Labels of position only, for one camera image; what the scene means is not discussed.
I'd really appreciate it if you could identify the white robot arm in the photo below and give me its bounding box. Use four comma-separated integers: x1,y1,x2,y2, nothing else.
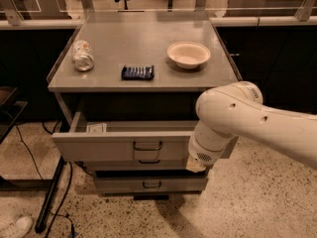
186,81,317,173

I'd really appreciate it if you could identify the white paper bowl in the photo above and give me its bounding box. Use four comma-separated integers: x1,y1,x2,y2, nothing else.
167,42,211,69

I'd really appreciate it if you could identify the black floor cable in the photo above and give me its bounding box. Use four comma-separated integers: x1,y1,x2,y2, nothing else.
13,121,93,238

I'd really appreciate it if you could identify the grey top drawer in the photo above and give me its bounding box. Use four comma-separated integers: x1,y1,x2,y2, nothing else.
52,111,240,163

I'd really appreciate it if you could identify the grey drawer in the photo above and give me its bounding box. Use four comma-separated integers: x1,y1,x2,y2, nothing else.
52,111,240,163
94,177,208,194
83,158,187,171

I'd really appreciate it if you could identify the white paper card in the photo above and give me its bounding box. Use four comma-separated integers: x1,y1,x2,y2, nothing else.
86,123,107,133

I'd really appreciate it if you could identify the white shoe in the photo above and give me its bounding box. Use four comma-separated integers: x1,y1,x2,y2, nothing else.
0,216,33,238

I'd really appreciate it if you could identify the black side table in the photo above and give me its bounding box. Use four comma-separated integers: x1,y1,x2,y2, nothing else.
0,86,28,144

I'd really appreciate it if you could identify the grey middle drawer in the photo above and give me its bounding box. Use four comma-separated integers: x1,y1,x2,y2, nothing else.
83,158,187,171

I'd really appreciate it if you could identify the black desk leg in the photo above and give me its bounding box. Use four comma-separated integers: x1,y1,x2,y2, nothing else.
35,158,64,234

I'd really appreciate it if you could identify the grey metal drawer cabinet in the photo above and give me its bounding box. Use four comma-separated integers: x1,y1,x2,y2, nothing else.
49,12,240,196

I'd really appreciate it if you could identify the blue snack bar wrapper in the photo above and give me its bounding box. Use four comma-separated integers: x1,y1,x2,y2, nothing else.
121,65,155,80

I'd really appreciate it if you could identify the grey bottom drawer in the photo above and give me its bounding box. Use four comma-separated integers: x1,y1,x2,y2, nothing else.
94,177,208,194

